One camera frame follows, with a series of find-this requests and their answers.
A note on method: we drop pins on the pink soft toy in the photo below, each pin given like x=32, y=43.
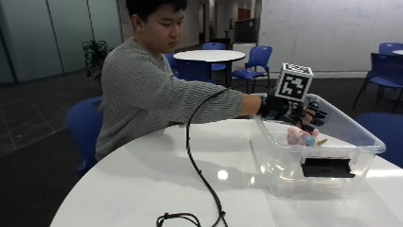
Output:
x=298, y=136

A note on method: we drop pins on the white cube with black markers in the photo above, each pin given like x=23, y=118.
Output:
x=294, y=82

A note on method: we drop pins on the clear plastic storage bin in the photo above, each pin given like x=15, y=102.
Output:
x=320, y=157

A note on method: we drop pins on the blue chair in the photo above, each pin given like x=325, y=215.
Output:
x=383, y=135
x=256, y=64
x=171, y=63
x=86, y=126
x=383, y=74
x=390, y=48
x=215, y=52

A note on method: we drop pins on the white round table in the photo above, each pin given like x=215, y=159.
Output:
x=209, y=56
x=398, y=52

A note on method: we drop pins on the the person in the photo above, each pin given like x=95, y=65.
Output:
x=143, y=91

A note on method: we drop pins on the green potted plant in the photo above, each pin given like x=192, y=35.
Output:
x=95, y=56

